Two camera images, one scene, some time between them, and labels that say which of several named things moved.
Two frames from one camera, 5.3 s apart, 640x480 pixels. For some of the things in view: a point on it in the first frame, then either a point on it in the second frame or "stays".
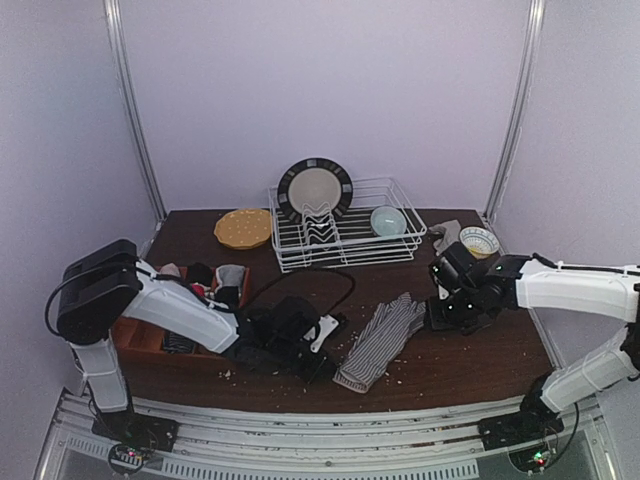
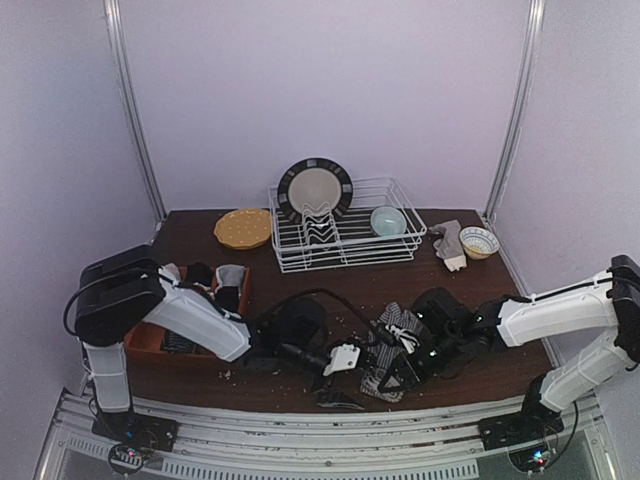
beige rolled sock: (170, 269) stays
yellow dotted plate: (243, 229) stays
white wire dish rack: (361, 221) stays
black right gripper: (441, 320) to (400, 373)
